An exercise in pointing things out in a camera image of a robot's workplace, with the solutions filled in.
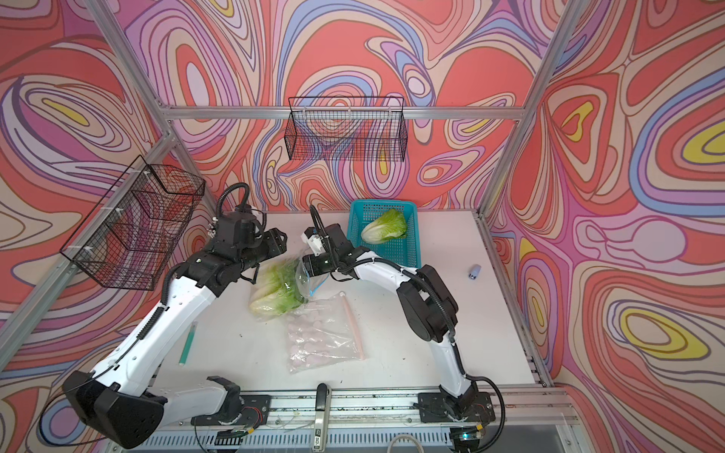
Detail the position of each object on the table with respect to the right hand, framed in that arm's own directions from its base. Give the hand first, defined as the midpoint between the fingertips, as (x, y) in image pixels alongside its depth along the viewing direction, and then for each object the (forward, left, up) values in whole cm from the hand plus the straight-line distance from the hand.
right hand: (302, 275), depth 88 cm
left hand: (+1, +2, +17) cm, 17 cm away
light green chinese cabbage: (+23, -30, -3) cm, 37 cm away
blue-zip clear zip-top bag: (-1, -1, -4) cm, 5 cm away
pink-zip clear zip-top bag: (-15, -6, -10) cm, 19 cm away
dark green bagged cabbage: (-5, +7, -1) cm, 9 cm away
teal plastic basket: (+16, -36, -10) cm, 41 cm away
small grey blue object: (+5, -59, -10) cm, 60 cm away
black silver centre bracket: (-38, -8, -7) cm, 39 cm away
